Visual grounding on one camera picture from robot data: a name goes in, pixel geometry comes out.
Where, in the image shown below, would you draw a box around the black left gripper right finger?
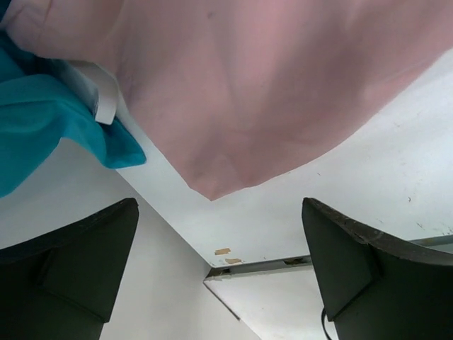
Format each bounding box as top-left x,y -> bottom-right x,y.
302,198 -> 452,339

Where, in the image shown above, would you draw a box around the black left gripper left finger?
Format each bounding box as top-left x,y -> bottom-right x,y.
1,198 -> 139,340

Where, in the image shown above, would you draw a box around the pink trousers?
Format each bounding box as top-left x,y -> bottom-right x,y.
1,1 -> 452,200

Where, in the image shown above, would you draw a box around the teal hanging garment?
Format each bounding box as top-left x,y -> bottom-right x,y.
0,24 -> 147,199

